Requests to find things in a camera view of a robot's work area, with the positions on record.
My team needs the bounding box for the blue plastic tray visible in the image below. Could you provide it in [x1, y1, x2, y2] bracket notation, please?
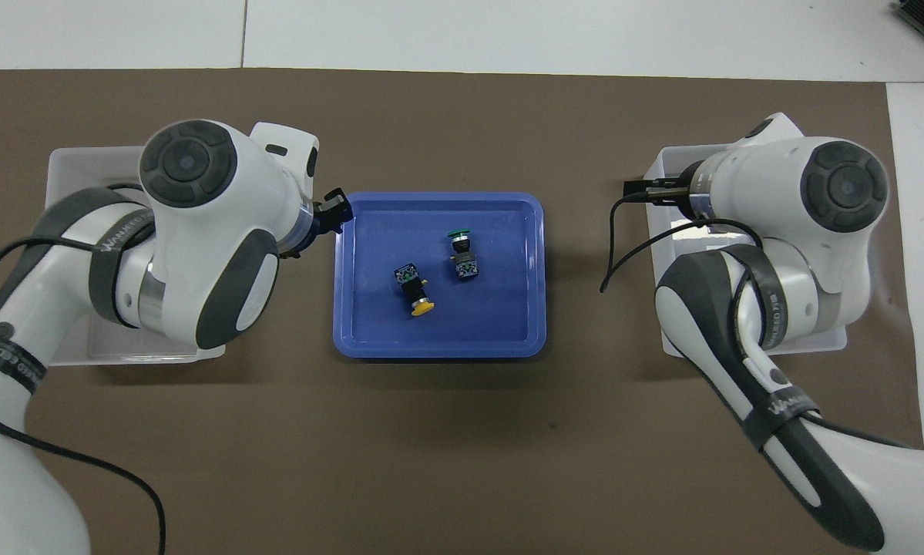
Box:
[332, 191, 547, 360]

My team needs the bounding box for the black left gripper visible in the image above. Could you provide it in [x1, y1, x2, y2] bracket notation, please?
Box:
[307, 188, 354, 241]

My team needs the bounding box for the brown paper table mat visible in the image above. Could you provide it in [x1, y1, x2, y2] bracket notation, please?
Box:
[0, 68, 924, 555]

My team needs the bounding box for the yellow push button switch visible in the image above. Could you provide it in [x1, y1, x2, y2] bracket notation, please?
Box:
[392, 262, 437, 318]

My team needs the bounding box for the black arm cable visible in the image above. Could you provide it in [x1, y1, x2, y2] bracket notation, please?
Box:
[0, 235, 167, 555]
[600, 193, 919, 451]

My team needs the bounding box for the green push button switch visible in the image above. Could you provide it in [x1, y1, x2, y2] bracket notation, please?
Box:
[446, 227, 482, 283]

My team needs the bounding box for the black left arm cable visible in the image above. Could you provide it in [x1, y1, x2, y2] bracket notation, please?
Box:
[0, 235, 167, 555]

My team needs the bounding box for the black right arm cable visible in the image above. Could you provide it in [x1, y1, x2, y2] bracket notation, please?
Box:
[600, 193, 919, 451]

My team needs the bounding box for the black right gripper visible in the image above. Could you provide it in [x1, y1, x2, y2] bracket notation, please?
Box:
[622, 176, 695, 207]

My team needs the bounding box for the translucent white plastic box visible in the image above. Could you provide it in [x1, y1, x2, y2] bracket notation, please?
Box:
[45, 145, 228, 367]
[643, 143, 848, 360]

